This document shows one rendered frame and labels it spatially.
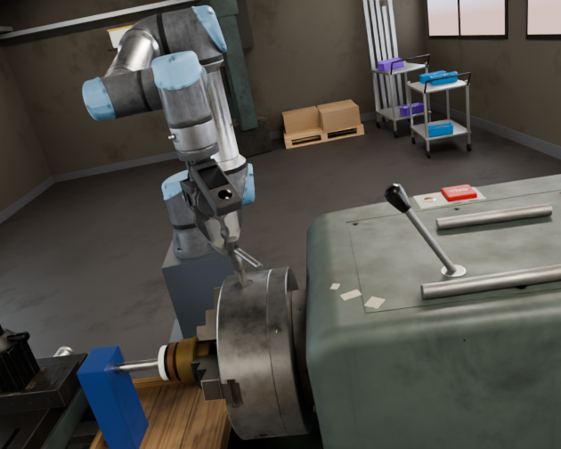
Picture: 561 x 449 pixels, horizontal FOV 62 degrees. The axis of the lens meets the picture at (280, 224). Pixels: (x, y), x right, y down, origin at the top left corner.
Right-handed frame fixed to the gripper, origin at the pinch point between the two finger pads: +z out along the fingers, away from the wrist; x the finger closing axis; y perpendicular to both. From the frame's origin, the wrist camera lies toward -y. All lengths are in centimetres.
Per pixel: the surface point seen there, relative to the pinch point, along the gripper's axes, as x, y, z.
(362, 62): -482, 560, 71
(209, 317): 6.0, 4.7, 14.6
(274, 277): -5.3, -6.1, 5.6
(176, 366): 15.6, 1.7, 19.5
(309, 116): -364, 557, 127
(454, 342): -15.1, -39.1, 6.0
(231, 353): 8.2, -13.0, 11.0
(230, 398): 11.1, -14.4, 18.3
